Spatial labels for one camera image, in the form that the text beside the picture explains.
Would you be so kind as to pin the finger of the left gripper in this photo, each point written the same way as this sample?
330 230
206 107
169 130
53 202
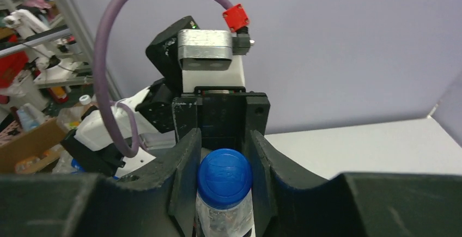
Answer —
288 200
159 199

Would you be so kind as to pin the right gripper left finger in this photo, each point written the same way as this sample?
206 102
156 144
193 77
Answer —
84 205

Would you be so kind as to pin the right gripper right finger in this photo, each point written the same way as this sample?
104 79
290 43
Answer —
373 204

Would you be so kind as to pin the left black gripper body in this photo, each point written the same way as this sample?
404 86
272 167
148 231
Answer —
225 119

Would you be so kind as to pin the blue Pepsi bottle cap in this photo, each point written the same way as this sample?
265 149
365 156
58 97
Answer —
224 178

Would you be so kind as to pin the Pepsi bottle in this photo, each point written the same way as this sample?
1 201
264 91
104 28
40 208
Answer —
235 221

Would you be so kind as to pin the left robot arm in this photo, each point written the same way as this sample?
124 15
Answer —
150 110

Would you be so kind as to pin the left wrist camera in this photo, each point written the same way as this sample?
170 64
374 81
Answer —
207 60

